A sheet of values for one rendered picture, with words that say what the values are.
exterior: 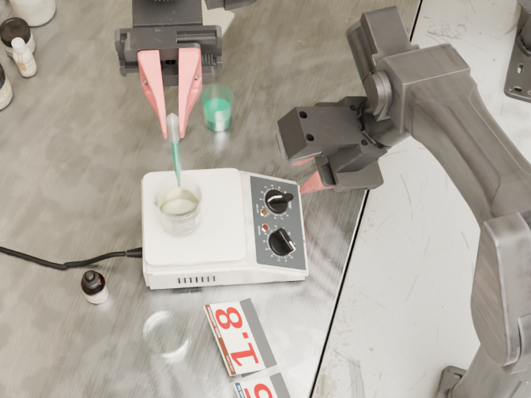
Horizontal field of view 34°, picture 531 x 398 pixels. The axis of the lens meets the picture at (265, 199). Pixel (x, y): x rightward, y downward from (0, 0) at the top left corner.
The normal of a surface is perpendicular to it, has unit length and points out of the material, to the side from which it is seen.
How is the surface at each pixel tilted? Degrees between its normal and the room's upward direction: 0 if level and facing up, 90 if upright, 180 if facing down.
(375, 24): 8
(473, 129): 23
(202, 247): 0
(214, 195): 0
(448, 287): 0
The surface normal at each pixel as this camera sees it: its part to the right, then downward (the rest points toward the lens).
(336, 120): 0.53, -0.37
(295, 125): -0.81, 0.07
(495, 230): -0.07, -0.71
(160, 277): 0.07, 0.91
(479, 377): -0.97, 0.20
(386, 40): 0.08, -0.28
